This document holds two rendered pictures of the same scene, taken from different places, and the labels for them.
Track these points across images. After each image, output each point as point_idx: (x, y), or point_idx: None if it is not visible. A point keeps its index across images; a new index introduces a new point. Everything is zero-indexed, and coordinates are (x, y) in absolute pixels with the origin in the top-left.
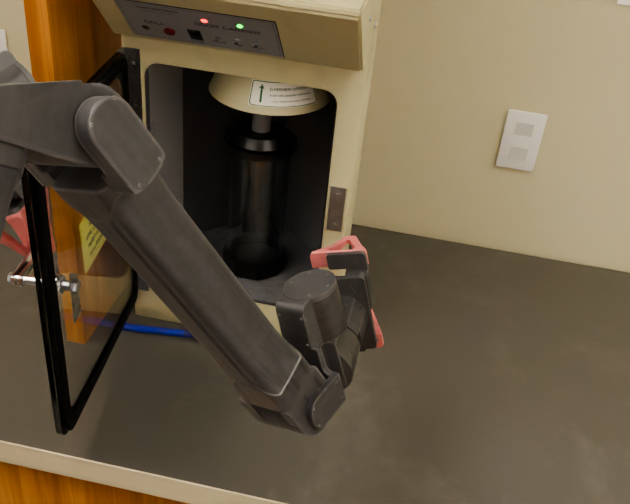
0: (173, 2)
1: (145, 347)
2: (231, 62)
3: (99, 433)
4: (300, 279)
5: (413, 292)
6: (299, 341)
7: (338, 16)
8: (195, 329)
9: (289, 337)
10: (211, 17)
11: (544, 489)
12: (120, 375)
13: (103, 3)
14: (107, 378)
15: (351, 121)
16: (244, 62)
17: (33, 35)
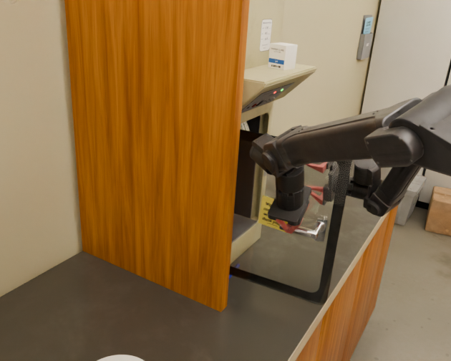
0: (278, 86)
1: (238, 285)
2: (246, 114)
3: (300, 308)
4: (359, 164)
5: None
6: (377, 180)
7: (313, 71)
8: (417, 171)
9: (374, 181)
10: (279, 89)
11: (345, 216)
12: (258, 296)
13: (252, 99)
14: (259, 301)
15: (271, 122)
16: (250, 112)
17: (235, 129)
